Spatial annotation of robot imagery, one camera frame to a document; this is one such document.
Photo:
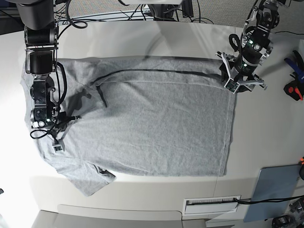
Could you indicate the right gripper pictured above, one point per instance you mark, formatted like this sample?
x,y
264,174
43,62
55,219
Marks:
x,y
52,126

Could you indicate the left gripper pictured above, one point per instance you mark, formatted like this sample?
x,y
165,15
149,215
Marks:
x,y
238,75

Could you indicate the grey T-shirt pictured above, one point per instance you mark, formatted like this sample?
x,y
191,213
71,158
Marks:
x,y
146,117

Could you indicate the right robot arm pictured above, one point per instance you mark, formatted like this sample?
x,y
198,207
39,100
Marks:
x,y
49,89

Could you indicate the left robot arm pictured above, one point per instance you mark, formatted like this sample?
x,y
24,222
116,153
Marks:
x,y
253,46

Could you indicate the black red clamp tool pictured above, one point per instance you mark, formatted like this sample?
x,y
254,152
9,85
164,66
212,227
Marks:
x,y
295,90

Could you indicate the orange black tool at edge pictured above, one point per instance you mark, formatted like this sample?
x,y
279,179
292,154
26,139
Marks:
x,y
301,171

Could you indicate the blue-grey flat board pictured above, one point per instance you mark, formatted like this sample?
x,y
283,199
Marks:
x,y
272,183

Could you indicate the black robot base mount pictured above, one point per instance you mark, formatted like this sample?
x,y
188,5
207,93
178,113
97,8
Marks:
x,y
162,12

